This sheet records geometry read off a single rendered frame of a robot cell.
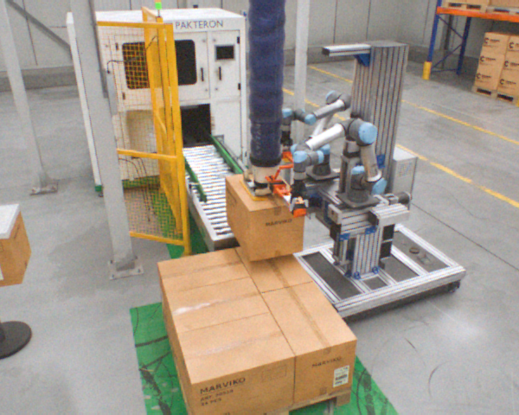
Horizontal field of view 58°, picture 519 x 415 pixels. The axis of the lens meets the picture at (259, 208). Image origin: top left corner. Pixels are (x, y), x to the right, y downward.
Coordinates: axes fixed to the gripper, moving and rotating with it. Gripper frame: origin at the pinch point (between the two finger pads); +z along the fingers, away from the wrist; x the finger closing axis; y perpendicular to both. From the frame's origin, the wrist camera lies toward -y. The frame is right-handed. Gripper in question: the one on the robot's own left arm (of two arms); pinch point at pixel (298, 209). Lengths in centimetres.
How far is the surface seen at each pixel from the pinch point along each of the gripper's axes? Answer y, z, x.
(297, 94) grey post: 362, 24, -153
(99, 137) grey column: 146, -9, 108
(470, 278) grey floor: 37, 117, -188
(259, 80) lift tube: 51, -66, 8
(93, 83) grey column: 146, -51, 106
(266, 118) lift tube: 49, -42, 4
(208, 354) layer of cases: -31, 67, 65
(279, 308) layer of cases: -6, 66, 13
